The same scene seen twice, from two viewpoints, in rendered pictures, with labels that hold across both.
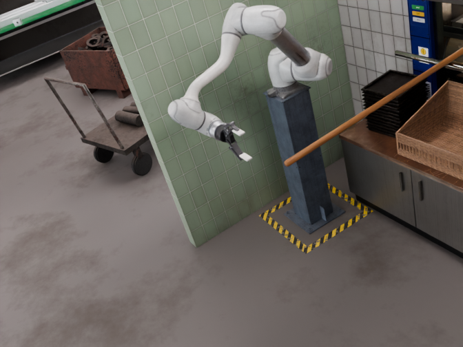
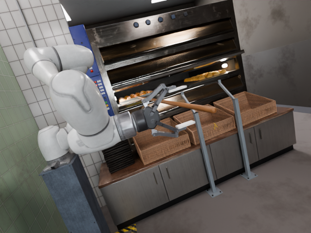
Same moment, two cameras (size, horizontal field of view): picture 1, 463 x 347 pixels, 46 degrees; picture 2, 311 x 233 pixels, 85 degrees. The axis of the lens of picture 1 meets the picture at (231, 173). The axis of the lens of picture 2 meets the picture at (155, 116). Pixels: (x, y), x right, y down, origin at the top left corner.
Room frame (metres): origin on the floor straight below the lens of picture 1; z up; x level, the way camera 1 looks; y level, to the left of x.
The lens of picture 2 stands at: (2.13, 0.53, 1.39)
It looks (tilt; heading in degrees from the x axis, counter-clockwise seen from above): 12 degrees down; 281
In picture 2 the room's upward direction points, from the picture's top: 16 degrees counter-clockwise
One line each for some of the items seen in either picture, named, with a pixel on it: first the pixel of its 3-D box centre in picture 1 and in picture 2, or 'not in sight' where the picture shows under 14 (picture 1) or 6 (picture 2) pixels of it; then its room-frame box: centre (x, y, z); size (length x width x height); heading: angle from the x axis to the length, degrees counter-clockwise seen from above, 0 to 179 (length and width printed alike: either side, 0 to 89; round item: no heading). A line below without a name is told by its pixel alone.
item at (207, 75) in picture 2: not in sight; (203, 76); (1.74, -2.42, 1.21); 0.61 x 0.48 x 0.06; 113
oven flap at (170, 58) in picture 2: not in sight; (177, 59); (2.10, -1.78, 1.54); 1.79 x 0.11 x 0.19; 23
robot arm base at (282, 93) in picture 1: (282, 87); (58, 160); (3.10, -0.46, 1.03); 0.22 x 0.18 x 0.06; 111
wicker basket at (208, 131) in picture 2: not in sight; (202, 121); (1.98, -1.55, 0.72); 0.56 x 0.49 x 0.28; 25
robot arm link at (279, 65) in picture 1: (282, 65); (52, 141); (3.10, -0.49, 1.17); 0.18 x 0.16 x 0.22; 51
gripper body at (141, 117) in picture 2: (227, 135); (146, 118); (2.27, -0.03, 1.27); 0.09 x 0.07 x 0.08; 22
